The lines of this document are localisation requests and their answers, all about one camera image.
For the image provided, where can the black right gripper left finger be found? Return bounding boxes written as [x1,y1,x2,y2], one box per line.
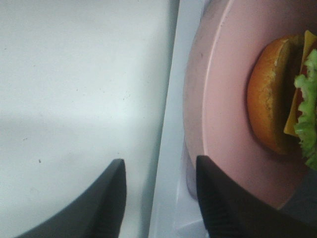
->
[21,159,127,238]

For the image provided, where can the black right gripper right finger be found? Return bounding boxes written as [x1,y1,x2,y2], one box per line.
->
[196,155,317,238]

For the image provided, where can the pink plate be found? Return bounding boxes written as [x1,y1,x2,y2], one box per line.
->
[183,0,317,209]

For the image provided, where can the burger with lettuce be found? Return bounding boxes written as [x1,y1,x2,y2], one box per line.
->
[247,30,317,170]

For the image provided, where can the white microwave oven body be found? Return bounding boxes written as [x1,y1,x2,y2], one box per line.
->
[149,0,211,238]

